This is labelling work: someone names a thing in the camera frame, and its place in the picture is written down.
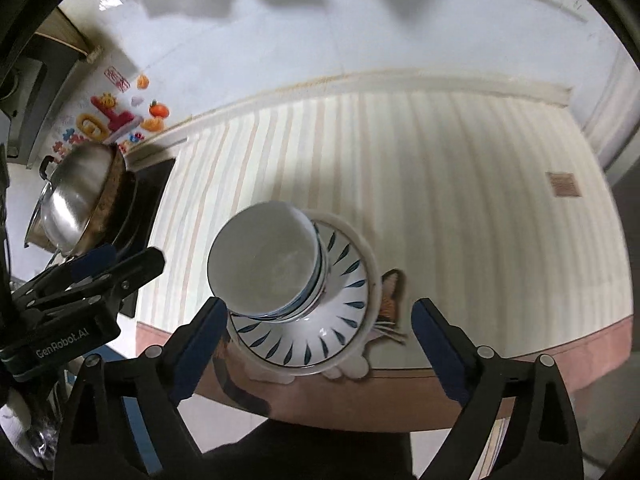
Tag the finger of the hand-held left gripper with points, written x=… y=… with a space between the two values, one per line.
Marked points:
x=95 y=260
x=135 y=270

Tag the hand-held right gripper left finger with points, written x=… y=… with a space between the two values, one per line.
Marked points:
x=197 y=345

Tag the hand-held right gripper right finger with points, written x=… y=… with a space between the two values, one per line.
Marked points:
x=442 y=345

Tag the oval plate with blue leaves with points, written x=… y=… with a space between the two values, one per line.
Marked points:
x=340 y=310

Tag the white bowl with dark rim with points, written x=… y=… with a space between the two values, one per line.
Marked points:
x=265 y=260

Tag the white plate with pink flowers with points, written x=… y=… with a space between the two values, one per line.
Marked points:
x=368 y=251

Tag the white bowl with blue mark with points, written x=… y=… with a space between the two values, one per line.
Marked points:
x=321 y=296

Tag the stainless steel pot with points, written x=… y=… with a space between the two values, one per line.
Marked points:
x=112 y=200

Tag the steel wok lid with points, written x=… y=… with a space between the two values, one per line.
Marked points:
x=70 y=195

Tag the cat-shaped mat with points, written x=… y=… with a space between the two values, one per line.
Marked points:
x=390 y=292

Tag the black induction cooker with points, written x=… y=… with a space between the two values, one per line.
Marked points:
x=145 y=195

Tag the grey range hood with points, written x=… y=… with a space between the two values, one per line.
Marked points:
x=40 y=105

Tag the brown label sticker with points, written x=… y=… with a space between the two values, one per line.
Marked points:
x=562 y=184

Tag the colourful wall stickers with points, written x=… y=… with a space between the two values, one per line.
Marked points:
x=115 y=120

